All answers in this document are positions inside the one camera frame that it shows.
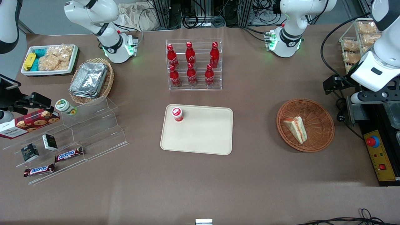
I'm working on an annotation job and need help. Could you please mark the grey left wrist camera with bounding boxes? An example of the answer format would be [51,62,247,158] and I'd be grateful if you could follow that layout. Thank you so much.
[350,91,399,104]

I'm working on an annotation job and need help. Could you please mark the small black box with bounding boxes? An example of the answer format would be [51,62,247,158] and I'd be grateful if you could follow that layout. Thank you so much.
[21,143,40,162]
[42,134,58,151]

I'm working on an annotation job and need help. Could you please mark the black machine yellow control panel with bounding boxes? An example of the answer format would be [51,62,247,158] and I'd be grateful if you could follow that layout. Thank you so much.
[347,93,400,187]

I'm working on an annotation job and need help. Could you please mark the white wire basket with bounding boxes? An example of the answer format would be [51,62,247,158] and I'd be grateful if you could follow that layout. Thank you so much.
[339,18,383,74]

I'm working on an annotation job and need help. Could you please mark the black loose cables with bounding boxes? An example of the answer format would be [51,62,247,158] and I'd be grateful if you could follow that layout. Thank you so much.
[295,208,400,225]

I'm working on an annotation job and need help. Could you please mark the white rectangular bin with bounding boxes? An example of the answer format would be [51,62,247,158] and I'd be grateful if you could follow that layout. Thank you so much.
[21,44,79,77]

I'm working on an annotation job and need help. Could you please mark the beige cloth bag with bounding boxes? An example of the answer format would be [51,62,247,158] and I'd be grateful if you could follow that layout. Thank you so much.
[117,2,157,32]

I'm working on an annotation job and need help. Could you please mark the red cola bottle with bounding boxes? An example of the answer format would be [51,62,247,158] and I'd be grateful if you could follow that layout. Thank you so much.
[204,64,215,87]
[169,65,181,88]
[185,41,197,66]
[167,44,179,69]
[186,63,198,87]
[209,41,220,69]

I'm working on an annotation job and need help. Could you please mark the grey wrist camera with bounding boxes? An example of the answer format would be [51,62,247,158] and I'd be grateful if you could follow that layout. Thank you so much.
[350,91,399,104]
[0,111,15,124]

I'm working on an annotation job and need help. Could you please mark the stacked aluminium foil trays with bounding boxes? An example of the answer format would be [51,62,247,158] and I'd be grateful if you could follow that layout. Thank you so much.
[69,62,108,98]

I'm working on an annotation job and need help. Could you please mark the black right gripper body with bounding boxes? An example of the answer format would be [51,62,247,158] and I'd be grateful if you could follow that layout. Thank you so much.
[0,74,32,115]

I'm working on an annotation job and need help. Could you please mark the red tartan cookie box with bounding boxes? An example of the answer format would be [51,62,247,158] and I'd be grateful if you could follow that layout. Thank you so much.
[0,109,61,140]

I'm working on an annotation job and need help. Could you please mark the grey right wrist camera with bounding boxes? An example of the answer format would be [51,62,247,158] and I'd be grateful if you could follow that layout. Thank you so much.
[0,111,15,124]

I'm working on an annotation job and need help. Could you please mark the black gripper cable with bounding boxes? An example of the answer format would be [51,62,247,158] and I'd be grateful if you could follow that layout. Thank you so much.
[320,12,373,83]

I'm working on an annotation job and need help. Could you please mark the round brown wicker basket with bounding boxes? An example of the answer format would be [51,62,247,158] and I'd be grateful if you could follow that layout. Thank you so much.
[276,99,335,153]

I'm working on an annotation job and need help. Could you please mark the beige plastic tray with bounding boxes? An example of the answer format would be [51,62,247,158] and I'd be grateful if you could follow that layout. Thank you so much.
[160,104,234,156]

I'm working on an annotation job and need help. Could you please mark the triangular sandwich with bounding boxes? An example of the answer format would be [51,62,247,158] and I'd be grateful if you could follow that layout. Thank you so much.
[283,116,308,144]

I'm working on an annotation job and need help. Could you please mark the clear rice cracker bag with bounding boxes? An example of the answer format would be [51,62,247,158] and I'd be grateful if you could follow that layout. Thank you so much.
[361,33,382,48]
[342,40,360,53]
[356,21,379,35]
[59,44,74,62]
[342,52,363,65]
[39,56,70,71]
[46,46,62,58]

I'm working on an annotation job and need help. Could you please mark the red white lidded cup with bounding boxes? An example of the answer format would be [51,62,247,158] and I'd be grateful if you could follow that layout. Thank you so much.
[171,107,184,123]

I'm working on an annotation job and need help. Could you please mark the clear plastic container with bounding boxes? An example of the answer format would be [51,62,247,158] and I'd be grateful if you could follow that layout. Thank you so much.
[383,102,400,130]

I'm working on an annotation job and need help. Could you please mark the yellow snack packet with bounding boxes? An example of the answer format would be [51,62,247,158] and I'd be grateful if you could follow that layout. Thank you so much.
[23,52,37,71]

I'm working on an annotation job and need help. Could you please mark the oval tan wicker basket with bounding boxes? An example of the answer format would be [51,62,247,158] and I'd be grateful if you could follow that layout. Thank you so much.
[68,58,114,105]

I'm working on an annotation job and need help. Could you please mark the black cable tangle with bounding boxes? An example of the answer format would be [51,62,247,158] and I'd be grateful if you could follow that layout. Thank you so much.
[250,0,283,26]
[170,0,226,29]

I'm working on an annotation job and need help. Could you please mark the aluminium frame post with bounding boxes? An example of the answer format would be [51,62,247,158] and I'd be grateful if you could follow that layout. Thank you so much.
[152,0,171,31]
[238,0,254,28]

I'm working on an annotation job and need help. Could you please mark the brown chocolate bar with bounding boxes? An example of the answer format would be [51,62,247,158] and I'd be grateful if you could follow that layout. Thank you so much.
[23,163,56,178]
[54,147,84,163]

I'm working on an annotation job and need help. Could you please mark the clear acrylic stepped shelf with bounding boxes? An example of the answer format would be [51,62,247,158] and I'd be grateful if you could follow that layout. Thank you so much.
[2,95,129,185]

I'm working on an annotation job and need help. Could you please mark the clear acrylic bottle rack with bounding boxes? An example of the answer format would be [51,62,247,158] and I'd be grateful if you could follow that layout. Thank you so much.
[166,38,223,91]

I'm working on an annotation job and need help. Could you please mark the black power cable with plug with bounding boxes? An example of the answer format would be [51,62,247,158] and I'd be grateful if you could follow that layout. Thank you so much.
[336,96,365,140]

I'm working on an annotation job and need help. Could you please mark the green white lidded jar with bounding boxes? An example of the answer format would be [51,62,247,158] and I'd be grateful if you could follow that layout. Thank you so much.
[55,99,78,116]

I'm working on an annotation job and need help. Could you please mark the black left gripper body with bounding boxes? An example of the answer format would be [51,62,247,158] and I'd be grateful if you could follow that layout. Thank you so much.
[336,75,400,94]

